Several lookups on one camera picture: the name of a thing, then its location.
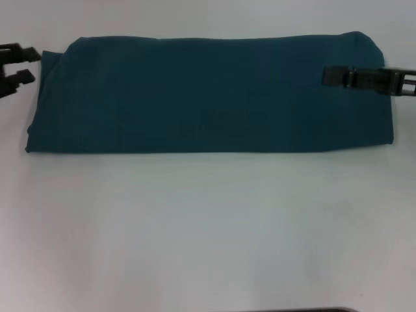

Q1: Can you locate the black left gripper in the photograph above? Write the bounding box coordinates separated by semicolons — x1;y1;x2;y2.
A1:
0;42;43;99

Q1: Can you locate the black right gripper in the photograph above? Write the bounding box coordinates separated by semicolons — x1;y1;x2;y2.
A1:
320;64;416;98

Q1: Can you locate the teal t-shirt with FREE print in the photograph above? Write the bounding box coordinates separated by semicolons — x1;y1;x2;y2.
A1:
24;31;395;155

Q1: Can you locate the dark robot torso edge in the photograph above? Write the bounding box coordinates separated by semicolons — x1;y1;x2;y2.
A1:
227;306;356;312

